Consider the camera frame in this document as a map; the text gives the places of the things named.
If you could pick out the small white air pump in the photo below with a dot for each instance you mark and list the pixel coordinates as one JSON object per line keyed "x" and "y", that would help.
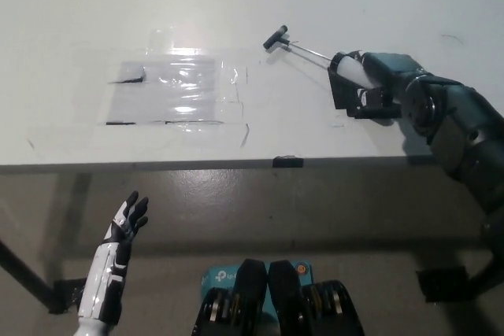
{"x": 352, "y": 70}

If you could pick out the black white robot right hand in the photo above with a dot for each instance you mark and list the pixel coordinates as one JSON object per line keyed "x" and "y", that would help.
{"x": 390, "y": 68}

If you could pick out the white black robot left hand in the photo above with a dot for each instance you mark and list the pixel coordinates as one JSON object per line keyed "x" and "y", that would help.
{"x": 102, "y": 273}

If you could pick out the black metal table leg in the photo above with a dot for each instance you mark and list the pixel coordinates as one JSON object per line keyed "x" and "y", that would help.
{"x": 441, "y": 285}
{"x": 23, "y": 279}

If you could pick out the clear film over grey sheet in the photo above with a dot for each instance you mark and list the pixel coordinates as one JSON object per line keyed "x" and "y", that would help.
{"x": 165, "y": 96}

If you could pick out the black square mat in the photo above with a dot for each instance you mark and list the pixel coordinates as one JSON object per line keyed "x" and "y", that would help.
{"x": 340, "y": 94}

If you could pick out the small black tape strip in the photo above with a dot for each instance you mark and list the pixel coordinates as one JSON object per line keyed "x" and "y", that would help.
{"x": 287, "y": 162}

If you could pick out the teal tp-link box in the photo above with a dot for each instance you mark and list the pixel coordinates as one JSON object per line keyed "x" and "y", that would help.
{"x": 214, "y": 276}

